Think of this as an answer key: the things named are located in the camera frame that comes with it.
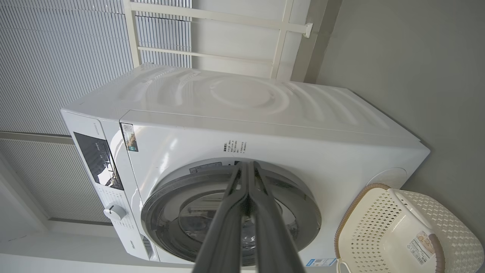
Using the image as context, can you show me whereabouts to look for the dark washing machine control panel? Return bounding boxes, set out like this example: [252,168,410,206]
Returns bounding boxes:
[73,132,124,191]

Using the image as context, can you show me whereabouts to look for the washing machine door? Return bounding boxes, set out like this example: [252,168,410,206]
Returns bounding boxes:
[141,158,322,266]

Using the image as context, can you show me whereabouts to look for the cream perforated laundry basket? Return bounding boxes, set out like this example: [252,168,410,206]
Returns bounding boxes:
[334,184,485,273]

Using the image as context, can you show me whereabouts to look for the blue energy label sticker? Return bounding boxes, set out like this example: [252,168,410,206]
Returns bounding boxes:
[305,258,337,267]

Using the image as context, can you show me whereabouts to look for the printed label sticker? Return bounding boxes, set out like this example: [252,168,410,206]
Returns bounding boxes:
[407,231,435,266]

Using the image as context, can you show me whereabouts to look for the black QR code sticker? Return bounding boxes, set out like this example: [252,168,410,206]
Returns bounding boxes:
[120,123,139,152]

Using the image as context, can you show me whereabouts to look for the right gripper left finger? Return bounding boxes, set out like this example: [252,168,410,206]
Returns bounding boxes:
[192,162,249,273]

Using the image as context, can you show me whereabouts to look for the printed instruction text label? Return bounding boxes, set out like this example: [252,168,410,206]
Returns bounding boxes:
[223,140,249,154]

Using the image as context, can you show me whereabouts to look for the white washer control knob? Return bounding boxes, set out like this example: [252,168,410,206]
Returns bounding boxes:
[103,204,127,222]

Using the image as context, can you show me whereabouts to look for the white front-load washing machine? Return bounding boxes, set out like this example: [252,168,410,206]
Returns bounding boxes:
[61,63,430,266]

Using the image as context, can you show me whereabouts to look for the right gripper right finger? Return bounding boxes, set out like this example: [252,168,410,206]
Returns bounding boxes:
[249,161,306,273]

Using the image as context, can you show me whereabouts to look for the white slatted window blind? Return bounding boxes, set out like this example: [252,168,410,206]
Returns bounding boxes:
[0,0,192,135]
[0,138,110,224]

